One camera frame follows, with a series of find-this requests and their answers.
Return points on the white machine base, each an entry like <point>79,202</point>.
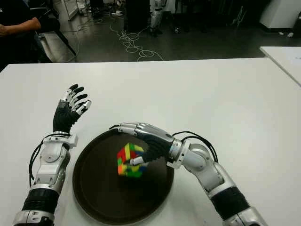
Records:
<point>279,14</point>

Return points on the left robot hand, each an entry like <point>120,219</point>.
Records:
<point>61,117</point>

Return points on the small white floor box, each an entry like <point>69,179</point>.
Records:
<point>290,34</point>

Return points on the round dark brown tray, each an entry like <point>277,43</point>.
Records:
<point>122,188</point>

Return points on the white power strip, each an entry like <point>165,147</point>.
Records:
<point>116,13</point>

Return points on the white side table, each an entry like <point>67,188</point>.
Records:
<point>282,61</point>

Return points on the black chair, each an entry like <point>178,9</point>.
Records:
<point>65,42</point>

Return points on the black cabinet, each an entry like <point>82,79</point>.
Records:
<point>137,14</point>

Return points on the white shelf unit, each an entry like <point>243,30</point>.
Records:
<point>70,9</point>

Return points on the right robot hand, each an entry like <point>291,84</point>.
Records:
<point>155,141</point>

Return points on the seated person black shirt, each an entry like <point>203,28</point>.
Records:
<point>21,24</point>

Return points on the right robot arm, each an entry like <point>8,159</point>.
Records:
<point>211,169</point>

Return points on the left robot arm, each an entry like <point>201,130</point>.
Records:
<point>47,169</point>

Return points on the multicoloured Rubik's cube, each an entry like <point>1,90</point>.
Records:
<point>129,162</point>

